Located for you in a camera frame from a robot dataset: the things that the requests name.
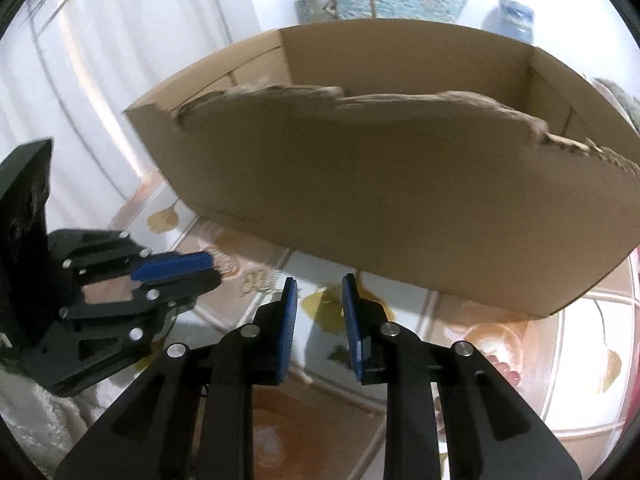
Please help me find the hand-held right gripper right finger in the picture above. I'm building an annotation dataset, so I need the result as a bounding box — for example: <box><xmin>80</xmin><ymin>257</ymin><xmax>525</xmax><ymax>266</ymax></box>
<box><xmin>342</xmin><ymin>273</ymin><xmax>582</xmax><ymax>480</ymax></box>

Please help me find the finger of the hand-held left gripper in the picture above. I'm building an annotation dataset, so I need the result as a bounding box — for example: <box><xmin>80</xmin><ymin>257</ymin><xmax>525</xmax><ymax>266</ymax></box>
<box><xmin>47</xmin><ymin>229</ymin><xmax>213</xmax><ymax>283</ymax></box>
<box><xmin>22</xmin><ymin>269</ymin><xmax>222</xmax><ymax>397</ymax></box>

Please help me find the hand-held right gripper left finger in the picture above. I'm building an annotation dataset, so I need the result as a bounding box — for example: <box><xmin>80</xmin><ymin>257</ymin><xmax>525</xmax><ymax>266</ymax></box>
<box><xmin>55</xmin><ymin>277</ymin><xmax>299</xmax><ymax>480</ymax></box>

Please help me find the brown cardboard box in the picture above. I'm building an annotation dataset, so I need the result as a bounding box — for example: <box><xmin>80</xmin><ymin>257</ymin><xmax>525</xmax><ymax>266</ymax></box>
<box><xmin>124</xmin><ymin>17</ymin><xmax>640</xmax><ymax>320</ymax></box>

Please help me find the white curtain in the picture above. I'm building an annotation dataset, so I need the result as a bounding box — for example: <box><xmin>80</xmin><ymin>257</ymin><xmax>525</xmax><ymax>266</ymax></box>
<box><xmin>0</xmin><ymin>0</ymin><xmax>266</xmax><ymax>196</ymax></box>

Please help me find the tile patterned tablecloth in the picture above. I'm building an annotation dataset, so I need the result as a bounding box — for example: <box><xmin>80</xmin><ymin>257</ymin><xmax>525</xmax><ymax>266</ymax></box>
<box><xmin>100</xmin><ymin>170</ymin><xmax>640</xmax><ymax>480</ymax></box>

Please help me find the pink bead bracelet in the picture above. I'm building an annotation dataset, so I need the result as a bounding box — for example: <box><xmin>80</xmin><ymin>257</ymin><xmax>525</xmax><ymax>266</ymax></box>
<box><xmin>487</xmin><ymin>355</ymin><xmax>523</xmax><ymax>386</ymax></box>

